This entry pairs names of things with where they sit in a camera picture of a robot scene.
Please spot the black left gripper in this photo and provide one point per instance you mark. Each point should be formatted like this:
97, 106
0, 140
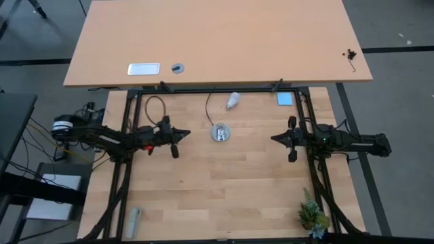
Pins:
159, 135

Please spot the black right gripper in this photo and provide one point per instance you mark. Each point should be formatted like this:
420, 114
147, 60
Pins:
303, 137

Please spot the chrome lamp socket base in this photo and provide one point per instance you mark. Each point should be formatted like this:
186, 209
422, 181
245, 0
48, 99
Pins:
220, 133

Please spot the white lightbulb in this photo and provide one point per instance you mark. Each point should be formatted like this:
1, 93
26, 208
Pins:
234, 99

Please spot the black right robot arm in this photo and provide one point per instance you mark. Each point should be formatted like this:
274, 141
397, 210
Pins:
359, 144

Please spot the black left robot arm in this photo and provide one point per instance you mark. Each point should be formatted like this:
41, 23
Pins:
101, 137

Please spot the light blue square pad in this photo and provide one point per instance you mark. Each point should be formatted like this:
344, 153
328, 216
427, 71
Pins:
285, 99

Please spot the black clamp lever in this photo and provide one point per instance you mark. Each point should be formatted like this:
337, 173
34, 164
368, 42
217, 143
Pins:
278, 84
166, 86

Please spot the silver rectangular desk plate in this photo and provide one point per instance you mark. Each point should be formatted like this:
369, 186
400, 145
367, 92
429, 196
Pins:
143, 69

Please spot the artificial succulent plant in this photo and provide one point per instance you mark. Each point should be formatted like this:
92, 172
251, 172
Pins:
312, 215

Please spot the beige wooden desk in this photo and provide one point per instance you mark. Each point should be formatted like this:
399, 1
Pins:
217, 40

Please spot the dark screws and hex key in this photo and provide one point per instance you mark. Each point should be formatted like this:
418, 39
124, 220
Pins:
351, 54

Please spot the black power adapter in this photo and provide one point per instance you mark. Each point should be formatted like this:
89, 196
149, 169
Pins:
60, 153

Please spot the white box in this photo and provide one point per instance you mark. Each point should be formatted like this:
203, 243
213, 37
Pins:
51, 210

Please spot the black desk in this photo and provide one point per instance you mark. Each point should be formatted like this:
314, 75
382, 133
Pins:
15, 115

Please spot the black chair leg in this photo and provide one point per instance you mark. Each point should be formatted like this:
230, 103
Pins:
39, 8

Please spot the black aluminium table frame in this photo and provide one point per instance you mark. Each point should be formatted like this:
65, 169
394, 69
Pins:
244, 91

